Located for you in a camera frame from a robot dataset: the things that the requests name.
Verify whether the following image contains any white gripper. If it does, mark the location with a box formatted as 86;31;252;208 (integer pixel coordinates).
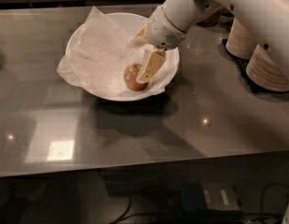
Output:
129;6;186;84

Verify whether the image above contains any red yellow apple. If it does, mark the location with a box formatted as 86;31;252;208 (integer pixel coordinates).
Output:
123;63;147;91

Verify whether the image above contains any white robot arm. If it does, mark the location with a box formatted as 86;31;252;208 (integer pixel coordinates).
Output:
131;0;289;83

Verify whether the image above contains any white bowl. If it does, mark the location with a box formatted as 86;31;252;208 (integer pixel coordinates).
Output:
65;12;181;103

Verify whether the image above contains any white tissue paper sheet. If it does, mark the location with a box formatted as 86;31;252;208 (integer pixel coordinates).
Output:
56;6;176;97

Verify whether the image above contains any rear stack of paper bowls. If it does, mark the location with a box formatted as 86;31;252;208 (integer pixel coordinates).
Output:
226;18;257;60

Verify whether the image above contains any stack of paper bowls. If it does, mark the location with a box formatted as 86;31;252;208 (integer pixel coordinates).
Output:
226;18;257;60
246;45;289;92

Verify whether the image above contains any black tray mat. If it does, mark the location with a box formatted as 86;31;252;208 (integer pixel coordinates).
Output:
227;52;289;93

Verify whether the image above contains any front stack of paper bowls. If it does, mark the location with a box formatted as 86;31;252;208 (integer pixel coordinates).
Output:
246;45;289;92

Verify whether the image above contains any dark box under table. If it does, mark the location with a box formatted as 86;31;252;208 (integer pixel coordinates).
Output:
180;182;242;212

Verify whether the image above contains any black cable under table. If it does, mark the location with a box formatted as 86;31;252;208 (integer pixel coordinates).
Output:
108;193;171;224

